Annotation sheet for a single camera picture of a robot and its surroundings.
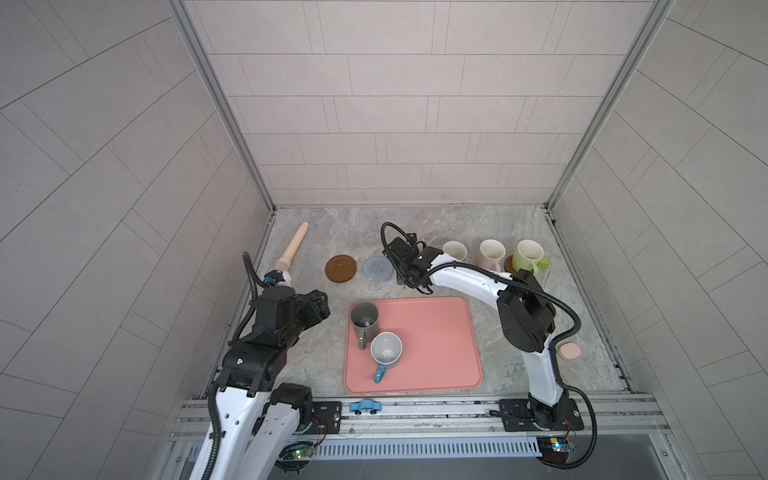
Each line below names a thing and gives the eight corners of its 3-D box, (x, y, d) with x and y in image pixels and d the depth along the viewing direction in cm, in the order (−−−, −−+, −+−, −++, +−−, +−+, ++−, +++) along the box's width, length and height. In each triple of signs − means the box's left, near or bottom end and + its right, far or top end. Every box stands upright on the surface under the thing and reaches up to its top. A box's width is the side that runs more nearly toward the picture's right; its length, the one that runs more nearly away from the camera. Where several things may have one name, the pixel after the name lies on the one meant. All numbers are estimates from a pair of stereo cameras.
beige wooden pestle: (276, 269, 99) (273, 264, 97) (304, 225, 112) (302, 221, 110) (286, 271, 99) (283, 267, 97) (313, 228, 111) (311, 223, 109)
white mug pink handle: (473, 273, 100) (479, 256, 92) (476, 255, 105) (483, 236, 97) (495, 279, 98) (504, 262, 90) (498, 260, 103) (506, 242, 95)
